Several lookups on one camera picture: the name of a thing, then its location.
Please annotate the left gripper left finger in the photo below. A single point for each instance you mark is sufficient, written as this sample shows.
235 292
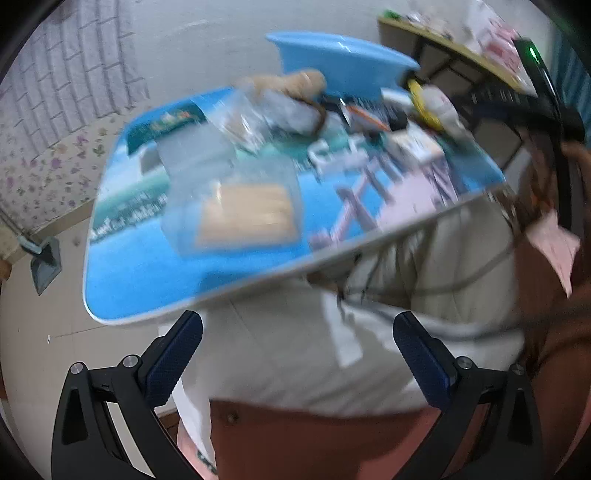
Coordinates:
85 443

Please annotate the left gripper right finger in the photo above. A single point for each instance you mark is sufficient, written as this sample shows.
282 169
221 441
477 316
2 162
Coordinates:
488 427

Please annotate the white sun plush toy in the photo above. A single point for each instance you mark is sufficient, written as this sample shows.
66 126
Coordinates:
435 109

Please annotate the brown plush bear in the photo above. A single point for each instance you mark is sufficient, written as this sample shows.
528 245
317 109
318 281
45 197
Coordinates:
288 102

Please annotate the clear box of toothpicks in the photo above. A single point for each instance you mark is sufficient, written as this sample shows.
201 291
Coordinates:
219 199

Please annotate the yellow side table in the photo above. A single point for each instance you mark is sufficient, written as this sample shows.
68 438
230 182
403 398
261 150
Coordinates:
438 55

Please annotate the grey dustpan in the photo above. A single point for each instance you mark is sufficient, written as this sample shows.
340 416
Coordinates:
45 254

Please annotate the blue plastic basin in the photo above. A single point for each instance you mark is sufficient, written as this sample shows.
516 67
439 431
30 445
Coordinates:
352 67

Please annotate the printed blue table mat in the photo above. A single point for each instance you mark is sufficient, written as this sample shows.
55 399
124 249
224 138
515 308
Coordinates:
355 194

